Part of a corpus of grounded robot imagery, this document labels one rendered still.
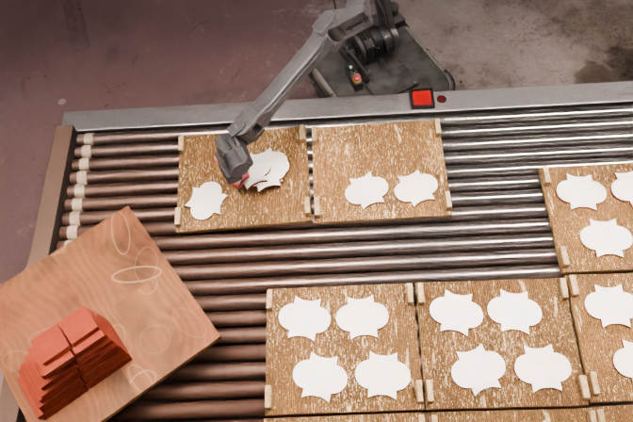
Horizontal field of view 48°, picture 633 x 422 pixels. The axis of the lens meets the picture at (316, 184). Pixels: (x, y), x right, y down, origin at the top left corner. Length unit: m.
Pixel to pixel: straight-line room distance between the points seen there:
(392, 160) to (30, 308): 1.13
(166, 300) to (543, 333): 1.02
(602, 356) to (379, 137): 0.91
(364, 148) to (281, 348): 0.69
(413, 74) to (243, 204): 1.42
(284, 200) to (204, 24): 1.99
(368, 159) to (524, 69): 1.68
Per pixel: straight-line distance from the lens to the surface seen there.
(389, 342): 1.96
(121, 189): 2.31
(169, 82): 3.75
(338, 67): 3.36
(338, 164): 2.21
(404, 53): 3.42
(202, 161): 2.27
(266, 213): 2.14
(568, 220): 2.19
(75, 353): 1.75
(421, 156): 2.23
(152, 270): 2.00
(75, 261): 2.09
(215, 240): 2.14
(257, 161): 2.19
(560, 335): 2.03
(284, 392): 1.93
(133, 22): 4.11
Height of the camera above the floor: 2.79
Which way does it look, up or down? 59 degrees down
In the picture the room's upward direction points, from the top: 6 degrees counter-clockwise
